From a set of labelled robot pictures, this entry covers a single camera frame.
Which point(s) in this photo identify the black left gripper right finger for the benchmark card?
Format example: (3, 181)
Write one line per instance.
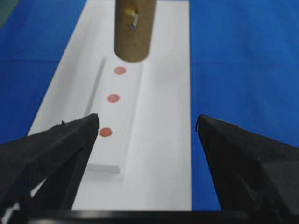
(251, 173)

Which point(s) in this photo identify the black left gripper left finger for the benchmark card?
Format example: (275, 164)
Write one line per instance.
(40, 174)

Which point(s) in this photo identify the wooden mallet hammer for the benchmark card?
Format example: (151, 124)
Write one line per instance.
(133, 29)

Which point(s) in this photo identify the small white raised block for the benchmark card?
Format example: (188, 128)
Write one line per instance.
(115, 103)

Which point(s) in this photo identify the large white foam board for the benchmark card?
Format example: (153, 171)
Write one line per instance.
(157, 174)

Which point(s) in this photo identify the blue table cloth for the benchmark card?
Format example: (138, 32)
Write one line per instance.
(244, 69)

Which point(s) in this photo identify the green backdrop curtain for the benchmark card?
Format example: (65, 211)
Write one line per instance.
(6, 8)

